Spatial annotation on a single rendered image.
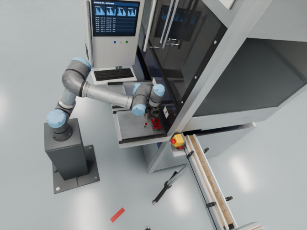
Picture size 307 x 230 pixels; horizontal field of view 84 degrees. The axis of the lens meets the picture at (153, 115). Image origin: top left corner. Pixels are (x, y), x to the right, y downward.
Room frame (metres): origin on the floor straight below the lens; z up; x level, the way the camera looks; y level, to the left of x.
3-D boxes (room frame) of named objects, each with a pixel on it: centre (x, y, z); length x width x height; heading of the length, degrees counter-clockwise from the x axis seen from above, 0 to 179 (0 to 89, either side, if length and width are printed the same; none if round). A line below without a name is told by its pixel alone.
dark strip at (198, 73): (0.83, -0.15, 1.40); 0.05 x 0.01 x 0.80; 33
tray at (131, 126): (0.80, 0.08, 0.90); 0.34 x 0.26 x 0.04; 123
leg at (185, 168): (0.68, -0.44, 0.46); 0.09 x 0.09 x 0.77; 33
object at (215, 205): (0.56, -0.52, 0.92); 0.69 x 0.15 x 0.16; 33
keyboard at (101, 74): (1.34, 0.55, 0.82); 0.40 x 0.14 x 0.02; 130
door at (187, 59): (0.99, -0.05, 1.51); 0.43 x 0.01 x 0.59; 33
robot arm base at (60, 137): (0.53, 0.62, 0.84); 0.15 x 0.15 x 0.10
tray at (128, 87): (1.15, 0.17, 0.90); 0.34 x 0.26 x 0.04; 123
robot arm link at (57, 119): (0.54, 0.62, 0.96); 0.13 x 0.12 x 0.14; 11
